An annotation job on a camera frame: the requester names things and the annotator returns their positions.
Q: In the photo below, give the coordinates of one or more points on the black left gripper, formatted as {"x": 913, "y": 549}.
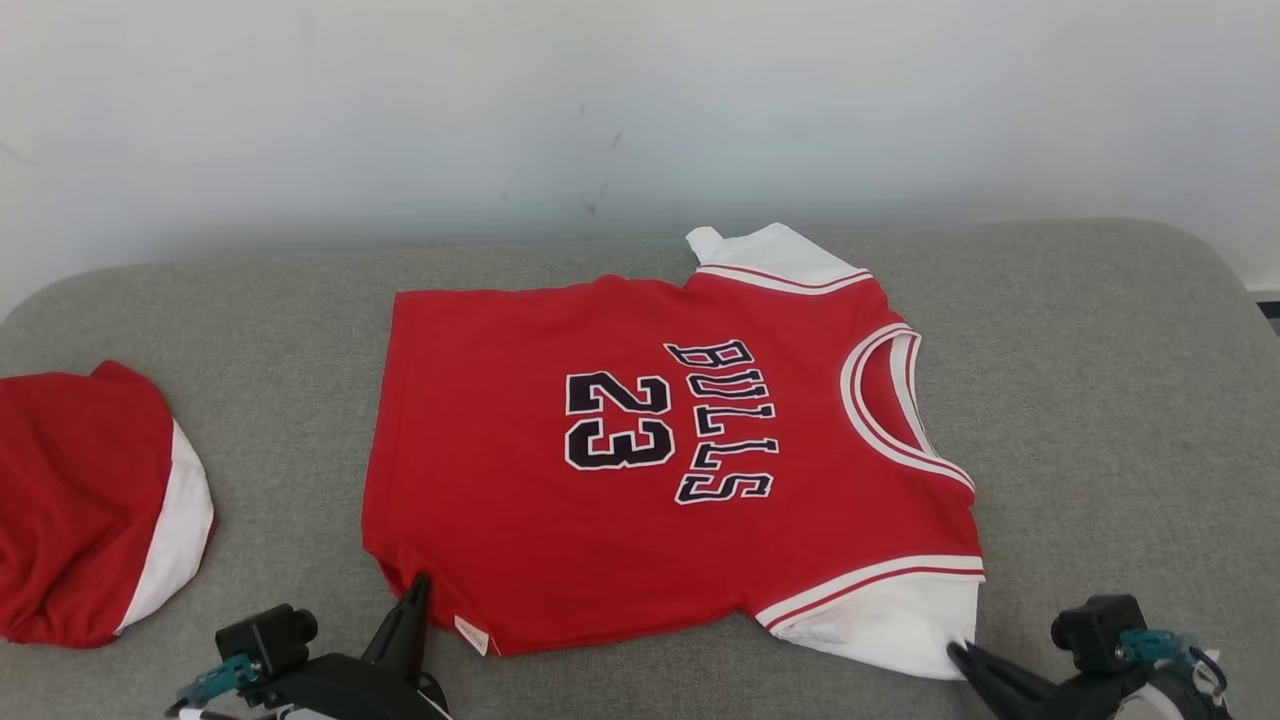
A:
{"x": 350, "y": 690}

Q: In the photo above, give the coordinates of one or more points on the teal camera connector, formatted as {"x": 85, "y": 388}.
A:
{"x": 1155, "y": 645}
{"x": 220, "y": 680}

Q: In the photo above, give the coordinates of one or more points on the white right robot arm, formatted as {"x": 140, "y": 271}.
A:
{"x": 1160, "y": 702}

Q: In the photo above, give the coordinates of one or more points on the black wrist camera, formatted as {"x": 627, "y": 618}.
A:
{"x": 265, "y": 640}
{"x": 1095, "y": 630}

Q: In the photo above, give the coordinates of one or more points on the teal right camera connector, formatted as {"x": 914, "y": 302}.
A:
{"x": 1155, "y": 645}

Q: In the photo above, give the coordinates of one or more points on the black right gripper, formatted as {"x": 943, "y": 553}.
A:
{"x": 1085, "y": 700}

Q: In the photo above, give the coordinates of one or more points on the teal left camera connector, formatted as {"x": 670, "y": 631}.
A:
{"x": 220, "y": 680}

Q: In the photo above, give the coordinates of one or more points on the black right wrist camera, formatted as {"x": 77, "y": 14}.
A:
{"x": 1095, "y": 630}

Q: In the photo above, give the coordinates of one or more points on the grey fabric sofa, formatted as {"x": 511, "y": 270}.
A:
{"x": 1100, "y": 400}

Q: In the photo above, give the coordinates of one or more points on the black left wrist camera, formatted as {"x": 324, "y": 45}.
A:
{"x": 265, "y": 640}

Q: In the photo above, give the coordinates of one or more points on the red shorts with white trim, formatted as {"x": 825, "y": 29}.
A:
{"x": 80, "y": 500}

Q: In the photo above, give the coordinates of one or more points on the red Bulls 23 jersey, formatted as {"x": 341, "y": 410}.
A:
{"x": 500, "y": 450}

